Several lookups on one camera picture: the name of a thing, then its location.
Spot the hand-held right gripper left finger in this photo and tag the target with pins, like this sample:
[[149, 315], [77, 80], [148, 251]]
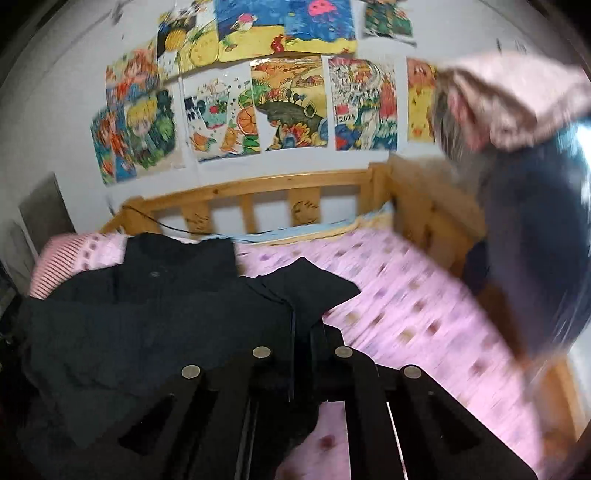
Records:
[[272, 369]]

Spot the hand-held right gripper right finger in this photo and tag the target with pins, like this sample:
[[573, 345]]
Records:
[[355, 383]]

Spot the black jacket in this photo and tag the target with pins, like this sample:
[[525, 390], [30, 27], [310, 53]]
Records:
[[138, 300]]

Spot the pink patterned bedsheet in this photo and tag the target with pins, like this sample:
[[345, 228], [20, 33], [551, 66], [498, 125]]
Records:
[[415, 314]]

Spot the light blue mattress pad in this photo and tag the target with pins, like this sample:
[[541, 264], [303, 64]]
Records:
[[323, 227]]

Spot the dark navy hanging cloth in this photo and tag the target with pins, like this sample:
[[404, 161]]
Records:
[[478, 265]]

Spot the blue-grey hanging garment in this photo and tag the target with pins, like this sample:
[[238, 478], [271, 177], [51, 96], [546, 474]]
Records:
[[531, 230]]

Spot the pink striped pillow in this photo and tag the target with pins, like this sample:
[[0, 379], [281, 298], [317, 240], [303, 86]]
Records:
[[53, 267]]

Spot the pink floral hanging cloth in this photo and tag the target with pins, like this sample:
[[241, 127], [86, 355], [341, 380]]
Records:
[[508, 92]]

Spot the wooden bed frame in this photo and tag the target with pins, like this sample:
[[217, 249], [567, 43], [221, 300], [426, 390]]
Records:
[[286, 182]]

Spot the group of colourful wall drawings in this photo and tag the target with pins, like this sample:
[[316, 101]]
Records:
[[277, 106]]

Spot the grey wall panel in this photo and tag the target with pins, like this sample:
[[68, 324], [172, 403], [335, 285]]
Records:
[[46, 212]]

